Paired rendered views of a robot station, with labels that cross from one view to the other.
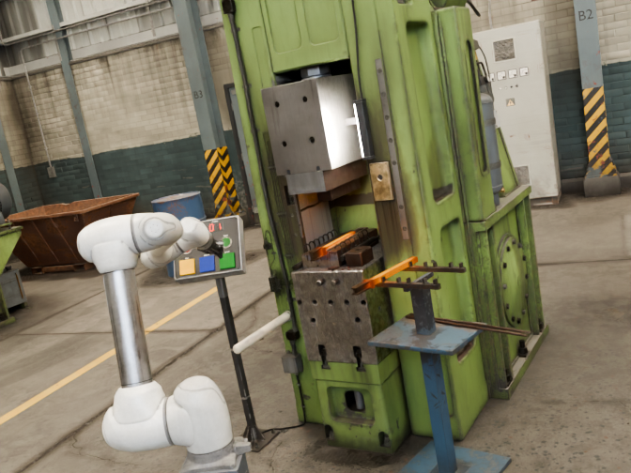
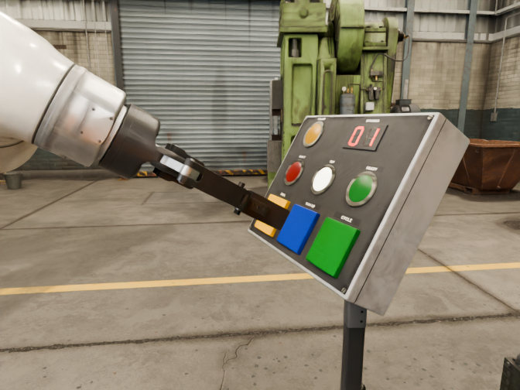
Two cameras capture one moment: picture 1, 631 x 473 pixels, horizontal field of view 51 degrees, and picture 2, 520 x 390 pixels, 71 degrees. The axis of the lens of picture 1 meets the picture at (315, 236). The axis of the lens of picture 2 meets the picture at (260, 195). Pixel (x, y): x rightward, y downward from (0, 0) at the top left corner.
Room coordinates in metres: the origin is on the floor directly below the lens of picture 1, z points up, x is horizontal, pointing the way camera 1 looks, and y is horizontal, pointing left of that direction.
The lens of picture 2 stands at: (2.76, 0.06, 1.19)
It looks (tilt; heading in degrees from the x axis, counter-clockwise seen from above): 11 degrees down; 58
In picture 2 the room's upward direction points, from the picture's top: straight up
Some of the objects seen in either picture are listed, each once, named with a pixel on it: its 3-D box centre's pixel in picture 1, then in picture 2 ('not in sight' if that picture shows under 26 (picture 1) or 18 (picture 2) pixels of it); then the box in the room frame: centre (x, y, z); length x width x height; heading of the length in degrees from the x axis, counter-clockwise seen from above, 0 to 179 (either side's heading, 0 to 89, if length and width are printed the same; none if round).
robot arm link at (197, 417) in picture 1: (199, 411); not in sight; (2.03, 0.47, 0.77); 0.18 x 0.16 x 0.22; 90
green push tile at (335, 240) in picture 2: (227, 261); (333, 246); (3.12, 0.43, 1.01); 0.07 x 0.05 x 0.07; 82
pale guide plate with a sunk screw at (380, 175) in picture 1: (381, 181); not in sight; (2.96, -0.33, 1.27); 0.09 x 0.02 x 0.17; 57
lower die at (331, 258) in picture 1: (341, 246); not in sight; (3.20, -0.11, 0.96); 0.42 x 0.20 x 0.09; 147
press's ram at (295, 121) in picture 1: (327, 121); not in sight; (3.18, -0.15, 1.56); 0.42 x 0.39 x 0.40; 147
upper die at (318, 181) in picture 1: (328, 175); not in sight; (3.20, -0.11, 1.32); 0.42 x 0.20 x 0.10; 147
